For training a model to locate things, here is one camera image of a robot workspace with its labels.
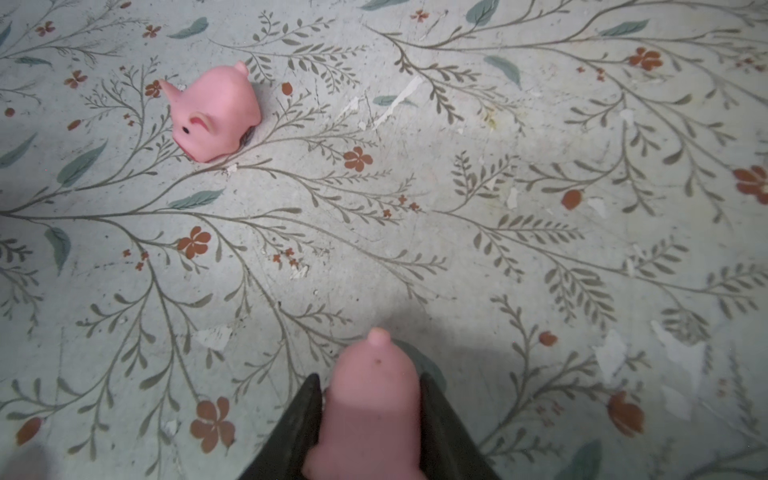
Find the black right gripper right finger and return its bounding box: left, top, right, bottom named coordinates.
left=420, top=373, right=500, bottom=480

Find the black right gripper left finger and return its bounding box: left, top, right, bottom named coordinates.
left=239, top=373, right=323, bottom=480

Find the pink pig toy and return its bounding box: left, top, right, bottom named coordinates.
left=159, top=61, right=262, bottom=163
left=302, top=327, right=425, bottom=480

